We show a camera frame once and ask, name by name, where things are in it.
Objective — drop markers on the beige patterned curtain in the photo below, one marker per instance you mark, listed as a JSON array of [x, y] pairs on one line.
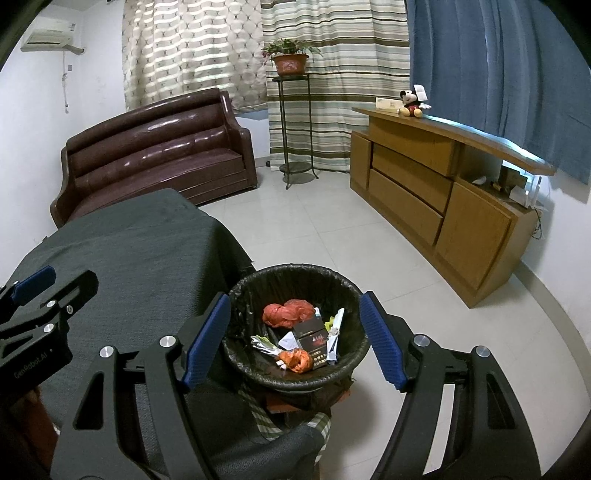
[[194, 50]]

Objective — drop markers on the dark cigarette box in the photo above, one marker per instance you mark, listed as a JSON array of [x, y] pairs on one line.
[[311, 341]]

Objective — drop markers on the brown wooden stool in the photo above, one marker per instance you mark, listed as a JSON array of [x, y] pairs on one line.
[[277, 404]]

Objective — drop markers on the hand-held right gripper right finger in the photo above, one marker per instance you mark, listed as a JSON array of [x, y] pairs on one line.
[[383, 341]]

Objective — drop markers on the potted plant in terracotta pot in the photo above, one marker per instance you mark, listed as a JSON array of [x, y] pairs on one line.
[[290, 63]]

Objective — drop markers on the red plastic bag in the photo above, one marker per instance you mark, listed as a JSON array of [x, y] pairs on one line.
[[281, 314]]

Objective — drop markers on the black metal plant stand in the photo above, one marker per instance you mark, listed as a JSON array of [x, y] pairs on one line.
[[298, 168]]

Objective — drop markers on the grey fabric chair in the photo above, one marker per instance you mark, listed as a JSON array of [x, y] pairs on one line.
[[277, 454]]

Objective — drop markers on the blue curtain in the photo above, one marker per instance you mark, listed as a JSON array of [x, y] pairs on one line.
[[498, 69]]

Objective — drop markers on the brown leather sofa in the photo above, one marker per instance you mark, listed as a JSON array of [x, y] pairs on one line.
[[152, 147]]

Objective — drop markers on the black lined waste bin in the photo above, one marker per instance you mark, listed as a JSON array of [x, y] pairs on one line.
[[295, 281]]

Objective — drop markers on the small brown box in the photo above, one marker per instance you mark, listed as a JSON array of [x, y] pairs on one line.
[[510, 177]]

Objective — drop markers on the silver foil wrapper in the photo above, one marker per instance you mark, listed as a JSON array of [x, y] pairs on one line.
[[334, 341]]

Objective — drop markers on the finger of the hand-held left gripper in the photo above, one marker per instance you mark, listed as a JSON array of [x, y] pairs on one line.
[[34, 279], [74, 288]]

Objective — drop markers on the dark grey tablecloth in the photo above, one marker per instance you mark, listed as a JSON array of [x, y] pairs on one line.
[[138, 258]]

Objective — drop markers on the green checked cloth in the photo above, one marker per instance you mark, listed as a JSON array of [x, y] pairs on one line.
[[265, 422]]

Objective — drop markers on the orange plastic bag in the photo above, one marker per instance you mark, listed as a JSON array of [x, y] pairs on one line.
[[295, 360]]

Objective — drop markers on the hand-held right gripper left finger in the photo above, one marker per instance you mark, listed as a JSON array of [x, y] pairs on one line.
[[207, 344]]

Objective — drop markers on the green and white wrapper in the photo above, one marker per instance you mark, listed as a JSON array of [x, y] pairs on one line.
[[265, 345]]

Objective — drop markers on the white router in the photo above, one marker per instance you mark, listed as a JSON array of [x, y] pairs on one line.
[[524, 194]]

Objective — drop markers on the wooden cabinet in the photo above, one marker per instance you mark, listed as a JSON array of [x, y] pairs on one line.
[[406, 203]]

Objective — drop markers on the beige flat box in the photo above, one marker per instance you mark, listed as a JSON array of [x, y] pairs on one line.
[[388, 105]]

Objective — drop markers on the white air conditioner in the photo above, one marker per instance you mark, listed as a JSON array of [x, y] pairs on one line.
[[48, 40]]

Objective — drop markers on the striped curtain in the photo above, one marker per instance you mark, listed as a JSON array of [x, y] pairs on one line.
[[355, 69]]

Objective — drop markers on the mouse plush toy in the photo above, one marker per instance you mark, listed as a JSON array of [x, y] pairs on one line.
[[411, 107]]

